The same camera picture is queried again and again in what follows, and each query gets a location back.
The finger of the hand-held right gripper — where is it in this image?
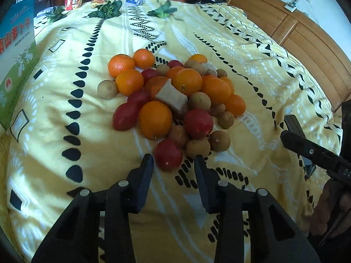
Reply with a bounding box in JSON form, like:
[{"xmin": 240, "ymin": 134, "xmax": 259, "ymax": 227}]
[
  {"xmin": 280, "ymin": 131, "xmax": 340, "ymax": 176},
  {"xmin": 284, "ymin": 114, "xmax": 302, "ymax": 136}
]

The flat yellow cardboard box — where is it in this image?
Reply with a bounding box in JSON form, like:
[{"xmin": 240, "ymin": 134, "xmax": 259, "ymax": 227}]
[{"xmin": 0, "ymin": 131, "xmax": 14, "ymax": 225}]

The wooden headboard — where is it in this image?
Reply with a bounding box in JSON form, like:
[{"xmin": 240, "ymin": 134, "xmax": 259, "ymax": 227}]
[{"xmin": 227, "ymin": 0, "xmax": 351, "ymax": 113}]

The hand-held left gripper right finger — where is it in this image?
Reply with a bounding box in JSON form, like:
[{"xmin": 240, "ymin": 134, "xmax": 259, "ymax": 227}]
[{"xmin": 194, "ymin": 155, "xmax": 320, "ymax": 263}]

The green leafy vegetable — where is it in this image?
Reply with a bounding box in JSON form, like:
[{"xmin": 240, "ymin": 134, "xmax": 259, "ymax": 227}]
[
  {"xmin": 147, "ymin": 0, "xmax": 181, "ymax": 20},
  {"xmin": 45, "ymin": 6, "xmax": 67, "ymax": 24},
  {"xmin": 88, "ymin": 0, "xmax": 123, "ymax": 20}
]

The red snack packet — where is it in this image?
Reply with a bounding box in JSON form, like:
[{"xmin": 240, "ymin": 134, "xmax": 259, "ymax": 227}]
[{"xmin": 64, "ymin": 0, "xmax": 85, "ymax": 11}]

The pile of brown longans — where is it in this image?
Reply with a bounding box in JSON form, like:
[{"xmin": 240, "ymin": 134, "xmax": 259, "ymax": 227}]
[{"xmin": 97, "ymin": 62, "xmax": 235, "ymax": 160}]

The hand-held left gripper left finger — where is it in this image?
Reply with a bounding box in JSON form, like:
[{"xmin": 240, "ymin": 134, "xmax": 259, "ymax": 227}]
[{"xmin": 31, "ymin": 153, "xmax": 154, "ymax": 263}]

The red cherry tomato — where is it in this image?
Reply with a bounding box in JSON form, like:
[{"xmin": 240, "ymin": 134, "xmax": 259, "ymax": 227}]
[{"xmin": 153, "ymin": 139, "xmax": 184, "ymax": 171}]

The green and white cardboard box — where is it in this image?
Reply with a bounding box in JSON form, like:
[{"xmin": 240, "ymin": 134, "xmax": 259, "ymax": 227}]
[{"xmin": 0, "ymin": 0, "xmax": 41, "ymax": 130}]

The person's right hand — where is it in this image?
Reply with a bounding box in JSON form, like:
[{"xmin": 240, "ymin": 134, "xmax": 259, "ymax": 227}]
[{"xmin": 310, "ymin": 181, "xmax": 351, "ymax": 235}]

